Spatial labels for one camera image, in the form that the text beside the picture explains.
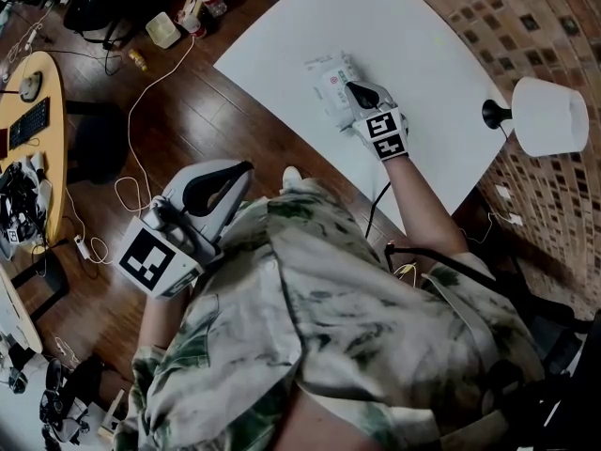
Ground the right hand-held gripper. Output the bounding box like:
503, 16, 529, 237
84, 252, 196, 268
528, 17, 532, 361
345, 82, 410, 163

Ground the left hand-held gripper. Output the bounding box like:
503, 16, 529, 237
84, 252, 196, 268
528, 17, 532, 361
114, 159, 254, 299

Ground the white lidded wet wipe pack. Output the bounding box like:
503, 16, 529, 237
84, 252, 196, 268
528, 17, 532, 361
302, 50, 372, 133

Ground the person's right forearm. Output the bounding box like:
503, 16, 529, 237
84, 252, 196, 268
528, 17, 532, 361
384, 155, 470, 256

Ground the white square table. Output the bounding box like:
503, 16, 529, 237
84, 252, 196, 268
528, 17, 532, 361
213, 0, 513, 234

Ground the person's white left shoe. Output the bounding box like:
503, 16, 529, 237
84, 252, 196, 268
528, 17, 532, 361
281, 165, 304, 192

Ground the black round table base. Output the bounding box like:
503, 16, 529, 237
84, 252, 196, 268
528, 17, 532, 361
65, 101, 131, 185

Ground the round yellow wooden table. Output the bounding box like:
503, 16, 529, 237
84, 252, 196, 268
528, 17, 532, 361
0, 50, 68, 253

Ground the white plastic box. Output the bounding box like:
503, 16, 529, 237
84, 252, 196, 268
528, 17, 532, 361
145, 11, 182, 50

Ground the white table lamp black base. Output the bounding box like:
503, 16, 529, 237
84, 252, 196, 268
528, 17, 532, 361
482, 76, 591, 158

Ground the person's tie-dye shirt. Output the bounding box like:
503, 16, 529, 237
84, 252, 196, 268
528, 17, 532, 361
112, 179, 546, 451

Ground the cluster of bottles and cups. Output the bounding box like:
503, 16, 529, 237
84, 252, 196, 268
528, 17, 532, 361
177, 0, 229, 39

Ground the black keyboard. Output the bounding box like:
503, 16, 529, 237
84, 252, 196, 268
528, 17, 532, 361
8, 96, 51, 150

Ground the grey round device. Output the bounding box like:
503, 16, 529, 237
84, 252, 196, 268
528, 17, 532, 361
18, 70, 44, 104

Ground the black chair with clutter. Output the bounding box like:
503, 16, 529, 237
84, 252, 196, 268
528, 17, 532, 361
63, 0, 142, 51

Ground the white desk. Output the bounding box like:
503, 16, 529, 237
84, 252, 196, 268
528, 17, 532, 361
0, 265, 43, 354

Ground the long white floor cable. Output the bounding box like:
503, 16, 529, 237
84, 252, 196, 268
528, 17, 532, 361
60, 35, 196, 267

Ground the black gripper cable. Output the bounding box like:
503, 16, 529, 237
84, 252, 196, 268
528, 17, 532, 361
364, 180, 499, 290

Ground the black stool frame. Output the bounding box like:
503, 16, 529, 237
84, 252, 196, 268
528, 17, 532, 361
11, 251, 70, 323

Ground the pile of cables and devices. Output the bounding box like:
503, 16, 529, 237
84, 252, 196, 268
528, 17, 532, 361
0, 152, 51, 257

